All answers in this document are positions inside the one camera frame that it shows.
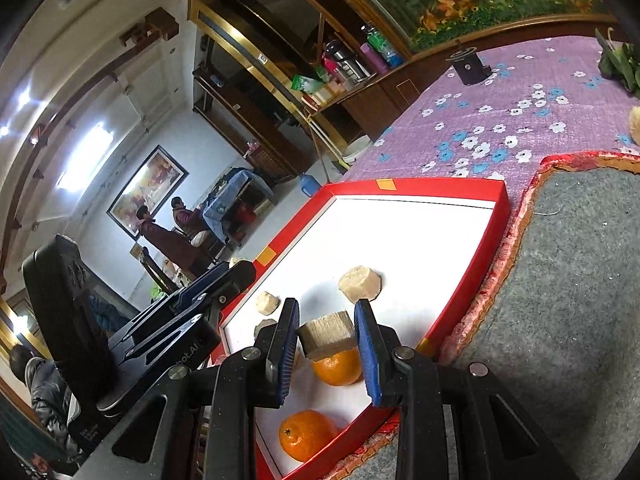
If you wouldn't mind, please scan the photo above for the green packet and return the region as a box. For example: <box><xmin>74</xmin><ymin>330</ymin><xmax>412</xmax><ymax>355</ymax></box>
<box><xmin>291</xmin><ymin>74</ymin><xmax>326</xmax><ymax>94</ymax></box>

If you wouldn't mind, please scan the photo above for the low wooden cabinet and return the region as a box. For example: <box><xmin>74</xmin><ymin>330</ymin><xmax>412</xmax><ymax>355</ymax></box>
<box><xmin>245</xmin><ymin>140</ymin><xmax>301</xmax><ymax>182</ymax></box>

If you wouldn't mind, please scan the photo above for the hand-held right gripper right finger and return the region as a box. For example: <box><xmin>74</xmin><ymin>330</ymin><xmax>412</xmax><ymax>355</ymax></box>
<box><xmin>352</xmin><ymin>299</ymin><xmax>581</xmax><ymax>480</ymax></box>

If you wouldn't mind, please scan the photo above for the pink bottle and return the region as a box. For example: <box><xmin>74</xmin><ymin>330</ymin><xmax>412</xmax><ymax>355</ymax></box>
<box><xmin>360</xmin><ymin>42</ymin><xmax>390</xmax><ymax>75</ymax></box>

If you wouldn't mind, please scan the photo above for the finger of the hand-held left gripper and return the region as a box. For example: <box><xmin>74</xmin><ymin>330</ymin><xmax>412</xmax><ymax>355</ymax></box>
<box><xmin>171</xmin><ymin>261</ymin><xmax>257</xmax><ymax>307</ymax></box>
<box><xmin>107</xmin><ymin>291</ymin><xmax>227</xmax><ymax>357</ymax></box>

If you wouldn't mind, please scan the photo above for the orange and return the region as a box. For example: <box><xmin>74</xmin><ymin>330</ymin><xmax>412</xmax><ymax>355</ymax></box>
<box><xmin>312</xmin><ymin>346</ymin><xmax>363</xmax><ymax>387</ymax></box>
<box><xmin>278</xmin><ymin>409</ymin><xmax>338</xmax><ymax>462</ymax></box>

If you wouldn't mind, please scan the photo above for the framed wall painting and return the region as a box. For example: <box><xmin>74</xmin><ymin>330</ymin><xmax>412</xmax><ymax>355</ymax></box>
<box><xmin>106</xmin><ymin>145</ymin><xmax>190</xmax><ymax>240</ymax></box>

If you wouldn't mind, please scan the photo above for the grey felt mat red fringe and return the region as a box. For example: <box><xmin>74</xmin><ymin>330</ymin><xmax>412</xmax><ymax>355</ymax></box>
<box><xmin>325</xmin><ymin>152</ymin><xmax>640</xmax><ymax>480</ymax></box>

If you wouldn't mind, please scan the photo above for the purple floral tablecloth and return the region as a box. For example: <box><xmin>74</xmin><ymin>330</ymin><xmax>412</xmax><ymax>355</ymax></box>
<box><xmin>345</xmin><ymin>35</ymin><xmax>640</xmax><ymax>201</ymax></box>

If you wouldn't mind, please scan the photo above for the white bucket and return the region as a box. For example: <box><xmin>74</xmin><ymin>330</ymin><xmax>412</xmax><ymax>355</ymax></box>
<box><xmin>345</xmin><ymin>136</ymin><xmax>373</xmax><ymax>166</ymax></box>

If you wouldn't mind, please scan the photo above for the beige cake block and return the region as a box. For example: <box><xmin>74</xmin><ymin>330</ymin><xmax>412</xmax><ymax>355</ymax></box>
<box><xmin>297</xmin><ymin>310</ymin><xmax>358</xmax><ymax>361</ymax></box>

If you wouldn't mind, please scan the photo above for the wooden shelf cabinet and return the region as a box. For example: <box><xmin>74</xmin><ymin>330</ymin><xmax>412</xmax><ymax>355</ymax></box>
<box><xmin>187</xmin><ymin>0</ymin><xmax>441</xmax><ymax>166</ymax></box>

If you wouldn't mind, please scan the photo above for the person's left forearm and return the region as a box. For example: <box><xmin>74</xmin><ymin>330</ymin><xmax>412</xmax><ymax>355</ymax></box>
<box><xmin>89</xmin><ymin>294</ymin><xmax>132</xmax><ymax>335</ymax></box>

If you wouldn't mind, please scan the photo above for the green-capped bottle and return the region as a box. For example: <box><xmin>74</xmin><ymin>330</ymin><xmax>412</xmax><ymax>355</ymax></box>
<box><xmin>367</xmin><ymin>24</ymin><xmax>405</xmax><ymax>68</ymax></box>

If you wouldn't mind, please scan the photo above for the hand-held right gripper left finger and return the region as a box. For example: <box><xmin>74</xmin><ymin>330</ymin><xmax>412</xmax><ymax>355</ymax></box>
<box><xmin>82</xmin><ymin>297</ymin><xmax>301</xmax><ymax>480</ymax></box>

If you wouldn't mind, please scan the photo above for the red cardboard box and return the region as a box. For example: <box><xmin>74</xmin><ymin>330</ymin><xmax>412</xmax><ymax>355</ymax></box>
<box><xmin>207</xmin><ymin>177</ymin><xmax>511</xmax><ymax>480</ymax></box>

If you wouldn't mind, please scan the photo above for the blue covered table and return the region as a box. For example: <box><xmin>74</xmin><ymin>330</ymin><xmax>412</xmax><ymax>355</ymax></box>
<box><xmin>202</xmin><ymin>167</ymin><xmax>261</xmax><ymax>247</ymax></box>

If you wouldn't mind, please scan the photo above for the small red bottle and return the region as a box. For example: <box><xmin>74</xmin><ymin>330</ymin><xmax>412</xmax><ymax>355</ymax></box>
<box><xmin>322</xmin><ymin>55</ymin><xmax>346</xmax><ymax>86</ymax></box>

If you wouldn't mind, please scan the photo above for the black mount block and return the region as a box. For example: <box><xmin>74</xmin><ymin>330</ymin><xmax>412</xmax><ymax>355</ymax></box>
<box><xmin>446</xmin><ymin>45</ymin><xmax>493</xmax><ymax>86</ymax></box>

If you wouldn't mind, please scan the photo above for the green leafy vegetable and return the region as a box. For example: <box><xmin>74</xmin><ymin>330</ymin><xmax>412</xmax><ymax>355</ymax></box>
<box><xmin>595</xmin><ymin>27</ymin><xmax>640</xmax><ymax>98</ymax></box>

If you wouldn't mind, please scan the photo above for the wooden chair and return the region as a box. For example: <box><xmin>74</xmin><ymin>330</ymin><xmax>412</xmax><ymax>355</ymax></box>
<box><xmin>140</xmin><ymin>247</ymin><xmax>177</xmax><ymax>297</ymax></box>

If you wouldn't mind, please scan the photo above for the broom handle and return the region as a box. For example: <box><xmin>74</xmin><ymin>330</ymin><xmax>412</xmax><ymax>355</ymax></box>
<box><xmin>307</xmin><ymin>115</ymin><xmax>333</xmax><ymax>186</ymax></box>

